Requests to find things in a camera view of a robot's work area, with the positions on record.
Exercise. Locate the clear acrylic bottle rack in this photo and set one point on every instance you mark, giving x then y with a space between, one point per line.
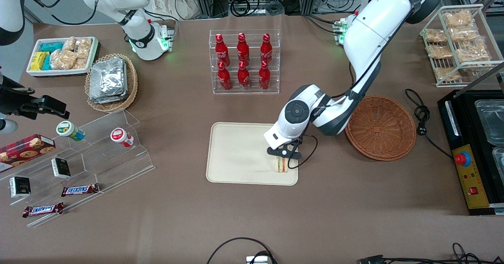
244 92

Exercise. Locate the light wicker basket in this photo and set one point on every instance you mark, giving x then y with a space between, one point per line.
132 83

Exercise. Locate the yellow snack pack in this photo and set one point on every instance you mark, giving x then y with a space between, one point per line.
38 60

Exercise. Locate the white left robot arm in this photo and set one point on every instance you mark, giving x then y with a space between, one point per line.
366 39

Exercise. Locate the red emergency stop button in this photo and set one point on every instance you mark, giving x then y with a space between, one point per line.
462 159

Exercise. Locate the clear plastic container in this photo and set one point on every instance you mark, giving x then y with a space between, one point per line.
499 159
490 120

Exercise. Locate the white cloth bag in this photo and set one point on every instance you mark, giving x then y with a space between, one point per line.
173 0

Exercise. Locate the black sealing machine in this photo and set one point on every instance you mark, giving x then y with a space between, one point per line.
468 118

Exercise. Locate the red lid jar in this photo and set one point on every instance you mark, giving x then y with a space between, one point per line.
118 135

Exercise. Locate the red tartan cookie box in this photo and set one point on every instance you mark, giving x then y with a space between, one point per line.
25 150

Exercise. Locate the red cola bottle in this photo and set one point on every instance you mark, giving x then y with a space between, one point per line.
225 81
243 51
266 51
243 79
264 79
222 53

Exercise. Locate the Snickers chocolate bar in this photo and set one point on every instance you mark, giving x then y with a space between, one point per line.
80 190
43 209

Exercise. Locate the small grey device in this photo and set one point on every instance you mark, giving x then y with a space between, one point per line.
258 260

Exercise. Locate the rice crisp snack bag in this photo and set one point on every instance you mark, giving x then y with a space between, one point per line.
69 43
81 63
63 59
83 47

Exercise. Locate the teal snack pack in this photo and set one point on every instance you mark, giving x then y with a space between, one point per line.
51 47
47 63

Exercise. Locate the triangle sandwich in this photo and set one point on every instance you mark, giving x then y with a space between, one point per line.
282 165

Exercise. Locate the grey metal bar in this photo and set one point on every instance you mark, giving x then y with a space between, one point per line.
482 79

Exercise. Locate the white snack bin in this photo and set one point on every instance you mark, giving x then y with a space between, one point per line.
59 72

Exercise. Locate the green lid jar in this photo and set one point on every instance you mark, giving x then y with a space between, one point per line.
65 129

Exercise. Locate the clear acrylic stepped stand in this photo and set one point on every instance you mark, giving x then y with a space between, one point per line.
102 165

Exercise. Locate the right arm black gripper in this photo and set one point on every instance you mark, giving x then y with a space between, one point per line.
15 103

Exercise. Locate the silver foil pack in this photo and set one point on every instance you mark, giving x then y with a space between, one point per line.
106 100
108 79

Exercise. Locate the fried snack bag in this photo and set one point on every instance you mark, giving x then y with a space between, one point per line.
447 74
435 36
458 19
464 34
440 52
474 52

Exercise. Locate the yellow control panel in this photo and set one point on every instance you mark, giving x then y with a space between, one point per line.
472 177

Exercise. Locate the brown wicker basket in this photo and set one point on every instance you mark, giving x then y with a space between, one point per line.
380 128

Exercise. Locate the small black box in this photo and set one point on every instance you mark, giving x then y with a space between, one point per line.
19 187
61 168

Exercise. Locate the beige plastic tray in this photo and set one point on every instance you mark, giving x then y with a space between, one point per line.
240 154

